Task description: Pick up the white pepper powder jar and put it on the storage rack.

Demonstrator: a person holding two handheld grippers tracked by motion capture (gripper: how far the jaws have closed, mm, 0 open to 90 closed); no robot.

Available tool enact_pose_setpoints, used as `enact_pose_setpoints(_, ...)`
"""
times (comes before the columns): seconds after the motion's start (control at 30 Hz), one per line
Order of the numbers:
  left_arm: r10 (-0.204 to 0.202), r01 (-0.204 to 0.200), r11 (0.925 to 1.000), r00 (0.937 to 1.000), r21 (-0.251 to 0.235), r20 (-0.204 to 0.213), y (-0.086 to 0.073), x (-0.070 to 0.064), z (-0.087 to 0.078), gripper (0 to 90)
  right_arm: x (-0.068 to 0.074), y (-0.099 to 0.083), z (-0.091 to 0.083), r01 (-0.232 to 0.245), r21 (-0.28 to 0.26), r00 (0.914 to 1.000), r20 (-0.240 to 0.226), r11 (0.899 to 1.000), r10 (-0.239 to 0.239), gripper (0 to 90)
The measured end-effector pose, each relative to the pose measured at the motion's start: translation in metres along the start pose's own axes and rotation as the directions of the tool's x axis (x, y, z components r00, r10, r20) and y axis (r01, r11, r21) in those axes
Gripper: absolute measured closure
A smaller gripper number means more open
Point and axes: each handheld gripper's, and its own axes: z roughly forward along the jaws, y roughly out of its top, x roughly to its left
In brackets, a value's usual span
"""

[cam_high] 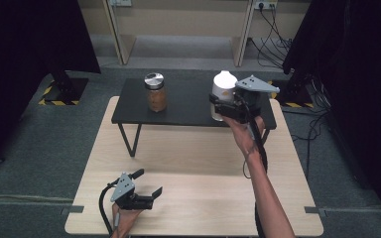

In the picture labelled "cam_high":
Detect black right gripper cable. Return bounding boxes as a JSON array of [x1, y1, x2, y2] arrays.
[[233, 93, 270, 238]]

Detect person's right hand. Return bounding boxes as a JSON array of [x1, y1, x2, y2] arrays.
[[222, 115, 267, 161]]

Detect glass jar with silver lid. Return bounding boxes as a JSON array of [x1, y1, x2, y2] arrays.
[[143, 71, 169, 114]]

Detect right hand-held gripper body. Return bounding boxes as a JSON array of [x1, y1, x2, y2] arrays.
[[215, 74, 281, 126]]

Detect black shelf with metal legs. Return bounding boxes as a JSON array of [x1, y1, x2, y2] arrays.
[[110, 77, 278, 159]]

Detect white wall socket with plugs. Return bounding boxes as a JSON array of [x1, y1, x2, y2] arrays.
[[253, 0, 279, 11]]

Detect black stand base striped tape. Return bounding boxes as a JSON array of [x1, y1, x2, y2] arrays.
[[266, 77, 315, 109], [38, 69, 90, 107]]

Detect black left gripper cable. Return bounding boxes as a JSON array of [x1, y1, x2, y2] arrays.
[[98, 179, 121, 237]]

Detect black curtain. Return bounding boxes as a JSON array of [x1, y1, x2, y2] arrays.
[[0, 0, 101, 172], [282, 0, 381, 230]]

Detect beige wooden desk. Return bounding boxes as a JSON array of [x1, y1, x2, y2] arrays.
[[77, 0, 312, 67]]

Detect black floor cable bundle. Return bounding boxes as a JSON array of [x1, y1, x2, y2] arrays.
[[247, 3, 294, 69]]

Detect person's left hand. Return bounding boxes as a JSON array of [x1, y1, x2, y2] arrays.
[[110, 202, 144, 238]]

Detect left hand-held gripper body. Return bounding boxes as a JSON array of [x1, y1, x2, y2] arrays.
[[110, 172, 155, 211]]

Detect black floor cables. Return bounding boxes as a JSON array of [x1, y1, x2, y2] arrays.
[[281, 76, 332, 180]]

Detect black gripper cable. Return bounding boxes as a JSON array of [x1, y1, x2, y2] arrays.
[[98, 179, 121, 237], [233, 93, 270, 238]]

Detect clear bottle with white cap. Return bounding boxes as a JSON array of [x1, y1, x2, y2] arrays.
[[210, 69, 239, 123]]

